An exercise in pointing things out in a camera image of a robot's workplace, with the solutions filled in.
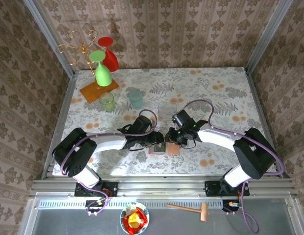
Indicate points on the red wrapper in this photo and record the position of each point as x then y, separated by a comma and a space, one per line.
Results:
142, 215

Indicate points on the blue plastic tumbler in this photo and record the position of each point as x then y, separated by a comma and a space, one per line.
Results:
136, 100

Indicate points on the perforated metal strip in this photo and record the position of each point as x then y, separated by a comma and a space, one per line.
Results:
157, 204

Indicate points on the red wine glass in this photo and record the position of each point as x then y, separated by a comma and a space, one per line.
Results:
111, 62

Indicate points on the grey metal shelf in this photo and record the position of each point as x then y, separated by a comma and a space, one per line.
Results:
277, 220

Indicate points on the wooden mallet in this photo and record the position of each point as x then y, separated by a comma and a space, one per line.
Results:
204, 211

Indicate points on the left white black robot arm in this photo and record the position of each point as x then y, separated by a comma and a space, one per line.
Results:
110, 144

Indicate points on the yellow crumpled paper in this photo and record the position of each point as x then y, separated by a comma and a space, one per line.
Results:
134, 218

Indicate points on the green plastic tumbler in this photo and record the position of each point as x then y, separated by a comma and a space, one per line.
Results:
106, 101

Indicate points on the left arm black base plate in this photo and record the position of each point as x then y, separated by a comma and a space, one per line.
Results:
110, 188

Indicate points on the green wine glass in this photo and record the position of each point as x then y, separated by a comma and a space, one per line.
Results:
103, 76

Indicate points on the aluminium frame post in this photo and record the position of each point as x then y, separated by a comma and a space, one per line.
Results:
273, 24
43, 24

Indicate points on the patterned ceramic bowl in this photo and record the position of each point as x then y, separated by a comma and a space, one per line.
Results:
123, 213

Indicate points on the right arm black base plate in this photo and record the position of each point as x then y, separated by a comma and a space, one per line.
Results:
212, 189

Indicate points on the aluminium mounting rail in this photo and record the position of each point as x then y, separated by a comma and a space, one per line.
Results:
161, 187

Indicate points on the aluminium side rail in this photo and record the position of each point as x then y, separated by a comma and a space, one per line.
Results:
63, 110
260, 105

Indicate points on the black connector box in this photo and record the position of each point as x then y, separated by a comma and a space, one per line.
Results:
93, 204
228, 205

